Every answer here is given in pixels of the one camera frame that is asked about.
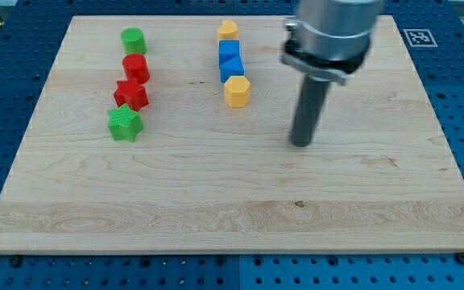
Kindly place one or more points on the blue triangle block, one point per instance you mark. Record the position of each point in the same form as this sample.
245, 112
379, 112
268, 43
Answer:
231, 67

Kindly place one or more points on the yellow heart block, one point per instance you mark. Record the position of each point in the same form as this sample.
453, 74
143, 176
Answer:
227, 30

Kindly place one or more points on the green cylinder block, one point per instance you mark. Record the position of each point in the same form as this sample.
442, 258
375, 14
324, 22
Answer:
133, 41

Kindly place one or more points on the blue cube block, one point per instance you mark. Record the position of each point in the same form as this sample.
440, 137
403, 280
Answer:
228, 49

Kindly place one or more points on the light wooden board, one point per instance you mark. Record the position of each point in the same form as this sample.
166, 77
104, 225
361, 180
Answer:
205, 178

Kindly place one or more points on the yellow hexagon block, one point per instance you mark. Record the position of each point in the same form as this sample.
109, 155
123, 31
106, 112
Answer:
237, 91

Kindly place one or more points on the white fiducial marker tag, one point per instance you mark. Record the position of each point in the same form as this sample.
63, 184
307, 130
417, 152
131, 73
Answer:
420, 38

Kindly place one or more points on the red star block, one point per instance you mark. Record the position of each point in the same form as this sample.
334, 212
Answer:
132, 93

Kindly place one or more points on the green star block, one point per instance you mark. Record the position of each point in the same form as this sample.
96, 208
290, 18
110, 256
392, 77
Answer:
124, 123

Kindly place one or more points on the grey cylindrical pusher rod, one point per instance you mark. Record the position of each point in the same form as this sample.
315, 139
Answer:
311, 100

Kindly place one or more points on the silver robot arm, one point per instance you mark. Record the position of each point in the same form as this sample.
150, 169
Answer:
328, 39

